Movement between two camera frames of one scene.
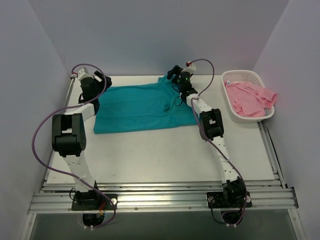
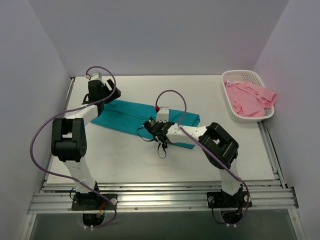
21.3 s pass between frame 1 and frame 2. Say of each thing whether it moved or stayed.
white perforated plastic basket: stayed
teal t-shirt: moved
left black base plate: stayed
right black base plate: stayed
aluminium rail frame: stayed
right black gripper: moved
